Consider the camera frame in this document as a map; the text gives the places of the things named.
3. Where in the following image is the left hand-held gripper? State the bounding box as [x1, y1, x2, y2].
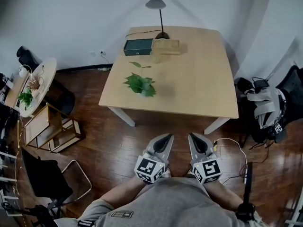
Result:
[134, 133, 175, 183]

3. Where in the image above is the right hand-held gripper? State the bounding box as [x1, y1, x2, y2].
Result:
[188, 133, 222, 185]

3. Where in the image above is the person's left forearm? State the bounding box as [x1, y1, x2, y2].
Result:
[100, 177, 145, 208]

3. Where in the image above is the person's right forearm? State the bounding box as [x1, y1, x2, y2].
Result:
[205, 181, 244, 213]

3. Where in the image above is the dried brown plant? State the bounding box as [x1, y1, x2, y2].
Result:
[27, 75, 43, 91]

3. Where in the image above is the small green leafy plant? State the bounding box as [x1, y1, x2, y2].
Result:
[18, 88, 34, 111]

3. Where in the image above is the white table leg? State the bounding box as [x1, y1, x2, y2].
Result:
[204, 117, 232, 135]

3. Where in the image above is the person's grey shirt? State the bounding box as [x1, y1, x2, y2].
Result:
[54, 176, 266, 227]

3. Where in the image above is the grey and white bag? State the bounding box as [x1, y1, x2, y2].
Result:
[245, 85, 287, 130]

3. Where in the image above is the spare hand-held gripper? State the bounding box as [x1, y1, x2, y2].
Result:
[268, 123, 287, 143]

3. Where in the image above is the light wooden box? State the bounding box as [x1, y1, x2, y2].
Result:
[151, 39, 181, 56]

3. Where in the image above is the dark green box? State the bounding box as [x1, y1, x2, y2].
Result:
[123, 38, 154, 57]

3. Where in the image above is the black round stool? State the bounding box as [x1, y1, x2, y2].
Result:
[42, 79, 76, 115]

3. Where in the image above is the black office chair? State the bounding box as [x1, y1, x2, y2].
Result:
[236, 65, 303, 148]

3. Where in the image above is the wooden shelf rack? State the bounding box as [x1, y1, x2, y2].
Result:
[24, 104, 83, 154]

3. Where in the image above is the round cream side table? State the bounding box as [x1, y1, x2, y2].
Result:
[18, 57, 57, 118]

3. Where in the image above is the black desk lamp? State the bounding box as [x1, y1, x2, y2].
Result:
[145, 0, 171, 40]

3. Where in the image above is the small white lamp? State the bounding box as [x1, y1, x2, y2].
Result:
[18, 64, 33, 78]

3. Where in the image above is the black high-back chair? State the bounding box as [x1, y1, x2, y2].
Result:
[16, 45, 40, 67]

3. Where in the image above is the white cable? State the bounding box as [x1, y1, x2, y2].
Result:
[214, 138, 249, 176]

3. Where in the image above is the black device with cables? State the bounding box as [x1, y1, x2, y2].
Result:
[236, 76, 271, 93]

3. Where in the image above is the white wall socket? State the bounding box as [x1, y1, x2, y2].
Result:
[89, 49, 107, 58]

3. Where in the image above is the black lamp cable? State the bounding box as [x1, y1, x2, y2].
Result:
[125, 29, 164, 41]

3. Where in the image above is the black chair with metal frame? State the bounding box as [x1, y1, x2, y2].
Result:
[20, 147, 92, 212]

